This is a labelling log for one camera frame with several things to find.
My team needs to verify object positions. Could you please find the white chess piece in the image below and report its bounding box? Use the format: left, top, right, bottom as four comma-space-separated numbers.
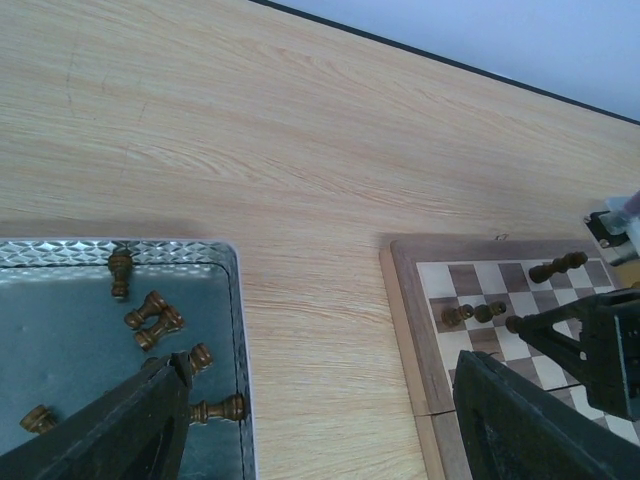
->
19, 405, 58, 435

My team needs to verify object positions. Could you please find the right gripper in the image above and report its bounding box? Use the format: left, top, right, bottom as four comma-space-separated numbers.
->
518, 288, 639, 421

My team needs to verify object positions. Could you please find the dark tall chess piece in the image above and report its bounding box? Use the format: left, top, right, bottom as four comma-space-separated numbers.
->
528, 251, 588, 284

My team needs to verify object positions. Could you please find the left metal tin tray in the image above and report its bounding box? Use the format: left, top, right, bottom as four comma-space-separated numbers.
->
1, 238, 252, 453

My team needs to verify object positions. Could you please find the dark chess piece in tray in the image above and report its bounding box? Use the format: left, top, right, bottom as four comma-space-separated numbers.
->
107, 250, 133, 299
134, 306, 185, 352
124, 290, 168, 330
189, 393, 247, 424
144, 342, 214, 376

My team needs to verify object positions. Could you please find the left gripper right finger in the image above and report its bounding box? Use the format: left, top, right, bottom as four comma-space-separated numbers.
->
453, 350, 639, 479

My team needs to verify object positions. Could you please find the dark pawn chess piece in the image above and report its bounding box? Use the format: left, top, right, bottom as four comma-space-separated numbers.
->
474, 301, 507, 324
441, 304, 474, 327

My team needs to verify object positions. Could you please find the wooden chess board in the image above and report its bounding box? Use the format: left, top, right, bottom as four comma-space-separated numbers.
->
380, 235, 639, 479

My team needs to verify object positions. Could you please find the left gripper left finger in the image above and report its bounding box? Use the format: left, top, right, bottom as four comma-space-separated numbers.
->
1, 351, 192, 479

